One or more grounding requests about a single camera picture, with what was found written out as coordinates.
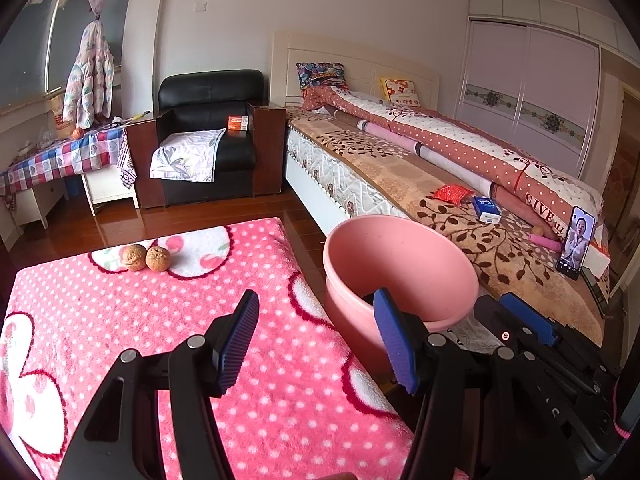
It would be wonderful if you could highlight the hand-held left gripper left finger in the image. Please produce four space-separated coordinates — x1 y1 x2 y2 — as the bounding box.
57 289 261 480

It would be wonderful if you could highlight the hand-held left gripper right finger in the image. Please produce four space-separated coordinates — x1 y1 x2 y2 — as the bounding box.
372 287 566 480

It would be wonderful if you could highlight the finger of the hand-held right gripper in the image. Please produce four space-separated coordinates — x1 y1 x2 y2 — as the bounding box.
500 292 557 347
472 296 521 350

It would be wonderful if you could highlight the pink plastic bucket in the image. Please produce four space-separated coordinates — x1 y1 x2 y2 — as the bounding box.
322 215 481 361

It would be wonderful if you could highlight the smartphone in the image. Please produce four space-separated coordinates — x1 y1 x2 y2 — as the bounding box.
556 206 597 281

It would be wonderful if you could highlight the blue tissue pack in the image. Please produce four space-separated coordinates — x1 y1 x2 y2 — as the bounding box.
472 195 502 224

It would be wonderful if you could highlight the brown walnut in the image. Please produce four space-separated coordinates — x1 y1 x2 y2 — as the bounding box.
145 246 173 272
121 244 148 272

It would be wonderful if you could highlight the pink dotted blanket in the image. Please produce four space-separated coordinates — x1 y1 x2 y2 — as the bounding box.
0 217 416 480

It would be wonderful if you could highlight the red foil packet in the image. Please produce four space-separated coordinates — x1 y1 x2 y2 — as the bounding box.
432 184 475 205

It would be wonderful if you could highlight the brown leaf bed cover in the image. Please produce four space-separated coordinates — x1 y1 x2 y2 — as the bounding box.
287 110 608 346

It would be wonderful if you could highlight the red dotted quilt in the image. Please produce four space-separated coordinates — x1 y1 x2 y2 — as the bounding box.
302 85 603 241

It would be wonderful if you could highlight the white bed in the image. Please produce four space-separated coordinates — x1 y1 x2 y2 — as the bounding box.
270 30 613 346

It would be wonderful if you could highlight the tall dark wooden side cabinet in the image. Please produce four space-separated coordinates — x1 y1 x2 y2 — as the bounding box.
246 101 287 197

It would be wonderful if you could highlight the white floral cloth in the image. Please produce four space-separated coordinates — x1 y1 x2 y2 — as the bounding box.
150 127 227 183

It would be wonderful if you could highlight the white table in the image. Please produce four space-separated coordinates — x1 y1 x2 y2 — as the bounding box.
10 170 141 233

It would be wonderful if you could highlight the low dark wooden side cabinet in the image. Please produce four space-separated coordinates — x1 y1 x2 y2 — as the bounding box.
125 109 173 210

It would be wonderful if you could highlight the white sliding door wardrobe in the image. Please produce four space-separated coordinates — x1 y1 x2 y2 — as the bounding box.
452 0 626 181

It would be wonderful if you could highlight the yellow flowered pillow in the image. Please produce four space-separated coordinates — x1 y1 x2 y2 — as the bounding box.
380 77 422 107

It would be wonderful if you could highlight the black leather armchair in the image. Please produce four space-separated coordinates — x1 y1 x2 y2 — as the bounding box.
157 70 266 206

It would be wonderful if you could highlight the checked tablecloth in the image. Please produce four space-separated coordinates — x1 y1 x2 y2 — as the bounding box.
0 125 138 198

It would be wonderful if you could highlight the colourful cartoon pillow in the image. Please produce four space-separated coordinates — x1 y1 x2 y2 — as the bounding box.
296 62 351 101

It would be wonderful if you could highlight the brown paper bag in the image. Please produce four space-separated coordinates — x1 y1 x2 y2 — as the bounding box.
48 92 76 140

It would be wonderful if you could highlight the white patterned puffer jacket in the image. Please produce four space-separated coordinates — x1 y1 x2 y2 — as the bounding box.
62 20 115 130

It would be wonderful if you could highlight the pink handled tool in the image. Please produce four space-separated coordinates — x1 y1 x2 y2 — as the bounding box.
530 225 565 252

